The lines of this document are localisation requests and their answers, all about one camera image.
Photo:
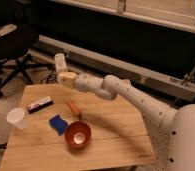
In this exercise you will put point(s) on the blue sponge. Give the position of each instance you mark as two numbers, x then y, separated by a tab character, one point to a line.
58	124

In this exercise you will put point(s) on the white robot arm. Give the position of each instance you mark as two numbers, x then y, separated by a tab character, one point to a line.
179	123

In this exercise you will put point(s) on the black office chair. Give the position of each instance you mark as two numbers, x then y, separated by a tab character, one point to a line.
15	41

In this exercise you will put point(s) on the metal frame beam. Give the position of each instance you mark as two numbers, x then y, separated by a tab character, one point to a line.
88	60

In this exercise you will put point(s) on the metal clamp rod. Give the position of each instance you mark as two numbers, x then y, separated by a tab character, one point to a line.
189	77

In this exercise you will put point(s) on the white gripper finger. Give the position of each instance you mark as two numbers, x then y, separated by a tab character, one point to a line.
60	63

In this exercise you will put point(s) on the white plastic cup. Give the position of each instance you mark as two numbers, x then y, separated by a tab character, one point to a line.
17	117

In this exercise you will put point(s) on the red bowl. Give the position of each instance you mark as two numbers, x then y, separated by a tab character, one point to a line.
78	134

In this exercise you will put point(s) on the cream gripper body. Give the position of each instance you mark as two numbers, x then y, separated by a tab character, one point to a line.
67	78

